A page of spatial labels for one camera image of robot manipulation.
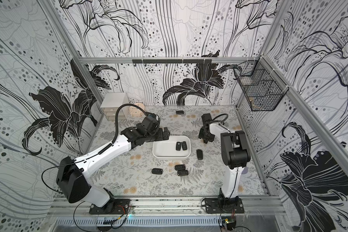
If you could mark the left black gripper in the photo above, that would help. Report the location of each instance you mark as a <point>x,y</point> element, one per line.
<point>159,136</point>

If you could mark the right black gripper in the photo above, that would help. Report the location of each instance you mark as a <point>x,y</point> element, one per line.
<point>205,137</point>

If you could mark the white rectangular storage box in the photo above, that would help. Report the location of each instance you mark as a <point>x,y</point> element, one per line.
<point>166,150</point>

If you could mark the black flip key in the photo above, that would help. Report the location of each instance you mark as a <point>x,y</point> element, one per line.
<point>184,145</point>

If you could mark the black car key front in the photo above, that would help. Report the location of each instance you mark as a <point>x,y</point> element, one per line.
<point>157,171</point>

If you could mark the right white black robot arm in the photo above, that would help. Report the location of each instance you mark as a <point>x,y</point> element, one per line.
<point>235,154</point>

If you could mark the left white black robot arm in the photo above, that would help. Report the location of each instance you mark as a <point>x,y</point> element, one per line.
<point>73,174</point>

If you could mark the peach round alarm clock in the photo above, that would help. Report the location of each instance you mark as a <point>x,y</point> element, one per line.
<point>135,112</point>

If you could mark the grey oval pad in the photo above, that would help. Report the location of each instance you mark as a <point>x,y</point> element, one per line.
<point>243,171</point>

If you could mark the white mini drawer cabinet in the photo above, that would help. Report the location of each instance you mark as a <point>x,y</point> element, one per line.
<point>111,103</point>

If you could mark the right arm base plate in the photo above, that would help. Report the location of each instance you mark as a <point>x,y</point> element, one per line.
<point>217,206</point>

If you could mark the black wire wall basket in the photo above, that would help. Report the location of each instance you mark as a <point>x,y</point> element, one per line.
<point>257,81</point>

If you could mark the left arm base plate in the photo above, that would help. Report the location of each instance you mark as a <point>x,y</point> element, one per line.
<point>113,207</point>

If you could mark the white slotted cable duct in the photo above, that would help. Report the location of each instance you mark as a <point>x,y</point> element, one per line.
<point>169,221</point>

